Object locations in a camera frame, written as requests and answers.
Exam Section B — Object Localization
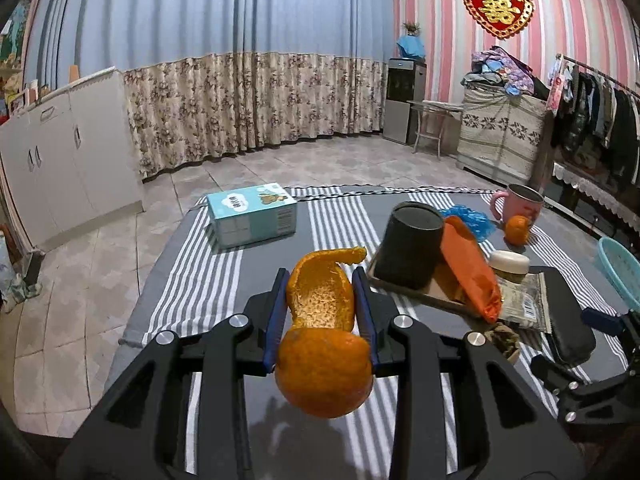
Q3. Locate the blue bag on dispenser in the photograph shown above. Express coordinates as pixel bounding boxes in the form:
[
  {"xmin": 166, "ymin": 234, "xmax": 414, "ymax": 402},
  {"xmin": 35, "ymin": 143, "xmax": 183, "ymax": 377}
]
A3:
[{"xmin": 396, "ymin": 35, "xmax": 425, "ymax": 60}]

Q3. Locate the pink metal mug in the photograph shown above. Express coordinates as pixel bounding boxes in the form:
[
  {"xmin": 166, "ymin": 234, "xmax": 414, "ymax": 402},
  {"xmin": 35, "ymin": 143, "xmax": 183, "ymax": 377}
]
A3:
[{"xmin": 489, "ymin": 183, "xmax": 544, "ymax": 224}]

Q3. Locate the clothes rack with garments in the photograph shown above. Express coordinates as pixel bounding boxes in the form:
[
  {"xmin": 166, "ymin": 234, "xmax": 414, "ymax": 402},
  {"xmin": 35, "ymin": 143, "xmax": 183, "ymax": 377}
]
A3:
[{"xmin": 547, "ymin": 54, "xmax": 639, "ymax": 192}]

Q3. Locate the cloth covered cabinet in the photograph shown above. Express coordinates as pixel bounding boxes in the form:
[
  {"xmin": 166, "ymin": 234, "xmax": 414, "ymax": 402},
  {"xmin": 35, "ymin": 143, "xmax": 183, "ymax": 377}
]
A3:
[{"xmin": 457, "ymin": 84, "xmax": 544, "ymax": 184}]

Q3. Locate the crinkled snack wrapper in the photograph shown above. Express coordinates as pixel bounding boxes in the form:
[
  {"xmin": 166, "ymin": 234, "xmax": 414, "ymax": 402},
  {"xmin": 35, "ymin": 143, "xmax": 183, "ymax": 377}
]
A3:
[{"xmin": 497, "ymin": 273, "xmax": 552, "ymax": 334}]

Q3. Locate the floral beige curtain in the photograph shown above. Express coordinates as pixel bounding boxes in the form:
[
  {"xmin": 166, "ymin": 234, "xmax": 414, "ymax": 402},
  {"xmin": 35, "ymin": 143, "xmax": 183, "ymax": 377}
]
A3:
[{"xmin": 124, "ymin": 52, "xmax": 387, "ymax": 178}]

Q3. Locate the black cylindrical can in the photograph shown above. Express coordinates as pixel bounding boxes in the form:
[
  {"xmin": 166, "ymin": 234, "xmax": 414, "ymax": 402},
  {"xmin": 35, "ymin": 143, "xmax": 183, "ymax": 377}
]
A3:
[{"xmin": 373, "ymin": 202, "xmax": 444, "ymax": 290}]

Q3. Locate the pile of folded clothes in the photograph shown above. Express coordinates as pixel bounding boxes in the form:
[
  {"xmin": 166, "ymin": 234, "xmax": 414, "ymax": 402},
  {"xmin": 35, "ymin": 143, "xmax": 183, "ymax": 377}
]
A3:
[{"xmin": 461, "ymin": 46, "xmax": 550, "ymax": 101}]

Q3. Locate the red heart wall ornament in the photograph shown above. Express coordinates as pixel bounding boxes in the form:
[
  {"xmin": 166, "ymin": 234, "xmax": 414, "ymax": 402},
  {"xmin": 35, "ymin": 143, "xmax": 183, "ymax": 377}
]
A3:
[{"xmin": 463, "ymin": 0, "xmax": 535, "ymax": 40}]

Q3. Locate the whole orange fruit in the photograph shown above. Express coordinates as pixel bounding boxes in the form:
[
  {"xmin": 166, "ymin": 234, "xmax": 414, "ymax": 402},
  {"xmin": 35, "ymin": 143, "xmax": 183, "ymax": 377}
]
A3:
[{"xmin": 503, "ymin": 214, "xmax": 532, "ymax": 247}]

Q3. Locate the black glasses case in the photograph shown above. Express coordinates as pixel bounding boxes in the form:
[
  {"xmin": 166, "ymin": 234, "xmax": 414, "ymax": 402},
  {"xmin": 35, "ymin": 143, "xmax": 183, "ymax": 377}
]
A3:
[{"xmin": 529, "ymin": 266, "xmax": 597, "ymax": 367}]

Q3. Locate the orange peel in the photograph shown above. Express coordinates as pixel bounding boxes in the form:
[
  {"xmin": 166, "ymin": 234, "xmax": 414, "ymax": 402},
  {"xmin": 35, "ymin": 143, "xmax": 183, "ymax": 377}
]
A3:
[{"xmin": 274, "ymin": 247, "xmax": 373, "ymax": 419}]

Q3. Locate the small metal stool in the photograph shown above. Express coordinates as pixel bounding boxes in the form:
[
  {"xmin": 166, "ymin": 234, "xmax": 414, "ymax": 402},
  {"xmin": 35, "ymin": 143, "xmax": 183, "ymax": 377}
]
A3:
[{"xmin": 409, "ymin": 100, "xmax": 463, "ymax": 158}]

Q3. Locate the light blue tissue box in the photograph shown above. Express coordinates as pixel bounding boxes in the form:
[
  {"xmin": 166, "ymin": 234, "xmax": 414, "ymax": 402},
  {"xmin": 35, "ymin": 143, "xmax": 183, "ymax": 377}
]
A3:
[{"xmin": 205, "ymin": 183, "xmax": 297, "ymax": 248}]

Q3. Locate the brown paper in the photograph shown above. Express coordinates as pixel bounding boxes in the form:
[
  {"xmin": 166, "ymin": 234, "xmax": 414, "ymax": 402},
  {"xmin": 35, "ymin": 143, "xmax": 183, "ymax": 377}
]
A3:
[{"xmin": 484, "ymin": 322, "xmax": 521, "ymax": 365}]

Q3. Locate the brown cardboard piece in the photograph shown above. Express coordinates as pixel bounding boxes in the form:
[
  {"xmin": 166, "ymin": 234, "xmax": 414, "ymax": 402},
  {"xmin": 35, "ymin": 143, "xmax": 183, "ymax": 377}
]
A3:
[{"xmin": 367, "ymin": 254, "xmax": 480, "ymax": 320}]

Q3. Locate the white low cabinet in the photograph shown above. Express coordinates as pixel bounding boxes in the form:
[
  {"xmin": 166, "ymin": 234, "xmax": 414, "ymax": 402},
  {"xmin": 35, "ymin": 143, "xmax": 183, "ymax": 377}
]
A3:
[{"xmin": 1, "ymin": 67, "xmax": 143, "ymax": 252}]

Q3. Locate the small potted plant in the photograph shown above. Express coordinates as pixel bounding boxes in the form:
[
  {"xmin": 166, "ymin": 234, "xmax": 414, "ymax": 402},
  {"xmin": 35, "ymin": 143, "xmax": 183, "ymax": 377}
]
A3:
[{"xmin": 402, "ymin": 22, "xmax": 421, "ymax": 37}]

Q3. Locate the turquoise plastic laundry basket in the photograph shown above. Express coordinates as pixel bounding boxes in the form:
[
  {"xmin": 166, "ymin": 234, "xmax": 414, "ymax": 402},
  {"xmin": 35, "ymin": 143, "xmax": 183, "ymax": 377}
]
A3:
[{"xmin": 596, "ymin": 237, "xmax": 640, "ymax": 312}]

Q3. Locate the water dispenser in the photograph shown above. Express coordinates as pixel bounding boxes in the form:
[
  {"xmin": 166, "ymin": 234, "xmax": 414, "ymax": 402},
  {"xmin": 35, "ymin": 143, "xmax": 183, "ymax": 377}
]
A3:
[{"xmin": 382, "ymin": 58, "xmax": 426, "ymax": 144}]

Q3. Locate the low shelf with lace cover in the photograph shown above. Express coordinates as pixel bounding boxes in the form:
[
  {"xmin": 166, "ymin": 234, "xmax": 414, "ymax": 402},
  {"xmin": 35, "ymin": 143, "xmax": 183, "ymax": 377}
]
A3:
[{"xmin": 544, "ymin": 162, "xmax": 639, "ymax": 256}]

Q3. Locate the crumpled blue plastic bag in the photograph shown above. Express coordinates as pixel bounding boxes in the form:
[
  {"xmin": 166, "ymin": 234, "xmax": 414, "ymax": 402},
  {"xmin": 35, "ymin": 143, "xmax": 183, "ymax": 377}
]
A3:
[{"xmin": 440, "ymin": 205, "xmax": 496, "ymax": 243}]

